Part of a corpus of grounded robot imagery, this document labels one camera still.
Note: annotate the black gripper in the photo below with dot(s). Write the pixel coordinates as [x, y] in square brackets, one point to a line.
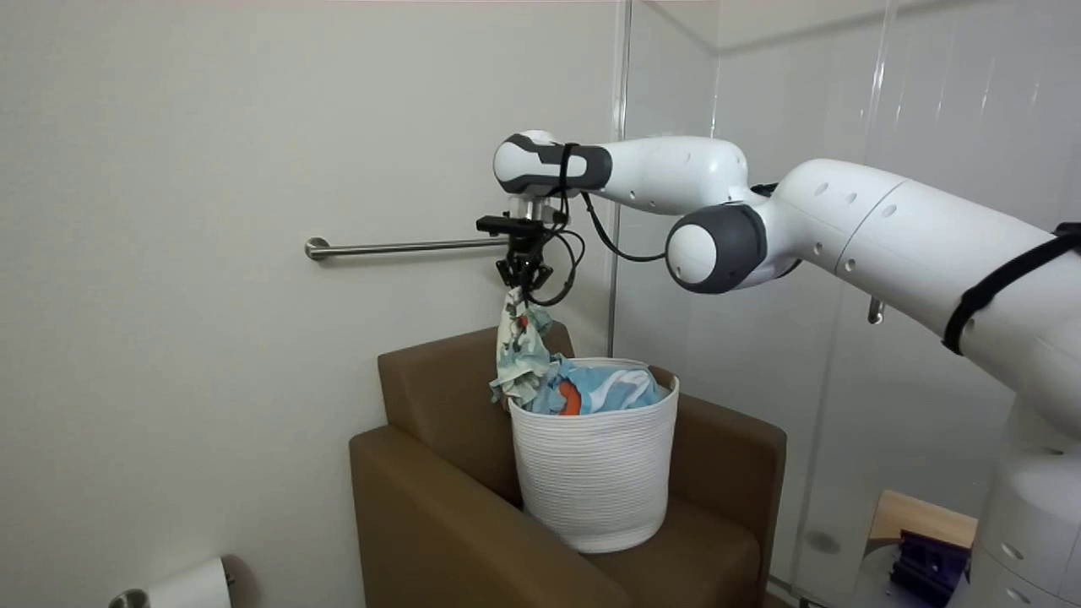
[532, 249]

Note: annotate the white plush toy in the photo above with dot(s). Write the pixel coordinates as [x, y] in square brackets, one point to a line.
[520, 348]

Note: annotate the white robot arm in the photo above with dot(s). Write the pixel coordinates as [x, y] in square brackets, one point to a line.
[901, 239]

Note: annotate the white woven basket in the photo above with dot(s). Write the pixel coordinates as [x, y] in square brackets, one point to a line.
[594, 475]

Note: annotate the light blue towel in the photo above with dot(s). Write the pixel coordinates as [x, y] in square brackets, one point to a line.
[608, 389]

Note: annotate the brown cardboard box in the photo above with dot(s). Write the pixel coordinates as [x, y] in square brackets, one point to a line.
[451, 507]

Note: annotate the white toilet paper roll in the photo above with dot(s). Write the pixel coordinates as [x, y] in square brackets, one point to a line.
[187, 585]

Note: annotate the wooden board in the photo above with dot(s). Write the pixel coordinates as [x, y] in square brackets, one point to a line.
[929, 518]

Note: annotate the purple object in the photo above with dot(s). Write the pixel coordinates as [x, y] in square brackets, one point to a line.
[929, 563]

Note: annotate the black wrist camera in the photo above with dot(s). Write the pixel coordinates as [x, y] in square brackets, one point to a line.
[502, 225]

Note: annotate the chrome wall grab bar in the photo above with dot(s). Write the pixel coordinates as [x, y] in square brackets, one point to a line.
[393, 245]

